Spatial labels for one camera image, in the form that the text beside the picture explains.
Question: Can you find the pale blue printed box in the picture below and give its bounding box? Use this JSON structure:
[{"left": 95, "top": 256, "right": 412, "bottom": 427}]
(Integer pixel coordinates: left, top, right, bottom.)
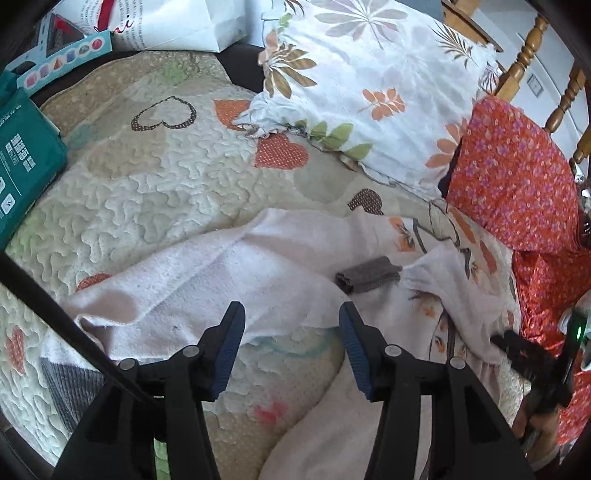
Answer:
[{"left": 9, "top": 11, "right": 114, "bottom": 96}]

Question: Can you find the pale pink knit garment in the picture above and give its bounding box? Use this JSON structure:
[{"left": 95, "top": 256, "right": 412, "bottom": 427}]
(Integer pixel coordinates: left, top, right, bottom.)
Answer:
[{"left": 76, "top": 209, "right": 509, "bottom": 480}]

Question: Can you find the white paper bag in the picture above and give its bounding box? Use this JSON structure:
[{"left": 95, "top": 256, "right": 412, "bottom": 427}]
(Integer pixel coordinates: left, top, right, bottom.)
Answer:
[{"left": 76, "top": 0, "right": 252, "bottom": 53}]

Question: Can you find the black strap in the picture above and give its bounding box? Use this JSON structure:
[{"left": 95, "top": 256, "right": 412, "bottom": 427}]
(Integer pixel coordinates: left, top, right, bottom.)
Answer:
[{"left": 0, "top": 255, "right": 160, "bottom": 404}]

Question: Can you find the orange floral bed sheet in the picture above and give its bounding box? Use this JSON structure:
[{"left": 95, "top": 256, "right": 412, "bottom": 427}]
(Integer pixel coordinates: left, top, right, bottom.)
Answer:
[{"left": 445, "top": 95, "right": 591, "bottom": 444}]

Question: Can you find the green packet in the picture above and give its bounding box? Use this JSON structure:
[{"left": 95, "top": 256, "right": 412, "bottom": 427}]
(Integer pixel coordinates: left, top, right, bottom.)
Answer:
[{"left": 0, "top": 69, "right": 69, "bottom": 251}]

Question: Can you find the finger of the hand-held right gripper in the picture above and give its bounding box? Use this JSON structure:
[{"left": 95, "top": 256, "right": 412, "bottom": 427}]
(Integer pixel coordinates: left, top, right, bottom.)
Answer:
[{"left": 490, "top": 329, "right": 561, "bottom": 376}]

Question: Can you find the person's right hand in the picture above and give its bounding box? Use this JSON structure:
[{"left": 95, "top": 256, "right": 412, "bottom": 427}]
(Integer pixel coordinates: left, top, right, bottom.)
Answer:
[{"left": 512, "top": 402, "right": 561, "bottom": 459}]

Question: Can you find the wooden spindle headboard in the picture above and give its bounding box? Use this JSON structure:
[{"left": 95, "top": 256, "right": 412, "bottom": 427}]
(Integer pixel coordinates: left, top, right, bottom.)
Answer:
[{"left": 438, "top": 0, "right": 591, "bottom": 178}]

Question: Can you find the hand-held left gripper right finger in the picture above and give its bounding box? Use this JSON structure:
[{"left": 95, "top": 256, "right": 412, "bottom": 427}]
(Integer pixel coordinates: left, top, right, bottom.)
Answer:
[{"left": 338, "top": 302, "right": 536, "bottom": 480}]

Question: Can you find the dark cloth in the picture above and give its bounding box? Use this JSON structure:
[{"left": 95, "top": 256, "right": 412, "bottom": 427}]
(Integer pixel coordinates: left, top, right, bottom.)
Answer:
[{"left": 216, "top": 44, "right": 274, "bottom": 94}]

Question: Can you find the quilted heart pattern bedspread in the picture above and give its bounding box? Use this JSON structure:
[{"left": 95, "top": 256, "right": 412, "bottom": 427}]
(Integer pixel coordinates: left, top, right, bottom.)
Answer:
[{"left": 0, "top": 48, "right": 532, "bottom": 480}]

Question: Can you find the grey ribbed cloth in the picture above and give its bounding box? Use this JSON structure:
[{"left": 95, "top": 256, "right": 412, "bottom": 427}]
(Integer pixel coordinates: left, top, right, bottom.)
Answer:
[{"left": 335, "top": 257, "right": 403, "bottom": 294}]

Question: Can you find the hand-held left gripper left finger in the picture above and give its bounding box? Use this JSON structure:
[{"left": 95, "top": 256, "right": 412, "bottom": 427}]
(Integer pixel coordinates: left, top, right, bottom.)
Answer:
[{"left": 51, "top": 301, "right": 246, "bottom": 480}]

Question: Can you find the white floral print cloth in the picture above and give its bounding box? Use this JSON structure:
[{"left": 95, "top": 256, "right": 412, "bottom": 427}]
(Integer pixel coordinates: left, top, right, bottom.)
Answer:
[{"left": 385, "top": 200, "right": 522, "bottom": 416}]

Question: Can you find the white leaf print pillow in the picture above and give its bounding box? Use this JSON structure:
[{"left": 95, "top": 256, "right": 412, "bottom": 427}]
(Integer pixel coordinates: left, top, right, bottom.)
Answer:
[{"left": 233, "top": 0, "right": 502, "bottom": 199}]

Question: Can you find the grey knit cloth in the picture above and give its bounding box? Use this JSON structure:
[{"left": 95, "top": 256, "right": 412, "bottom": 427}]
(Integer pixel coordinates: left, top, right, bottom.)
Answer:
[{"left": 41, "top": 357, "right": 110, "bottom": 433}]

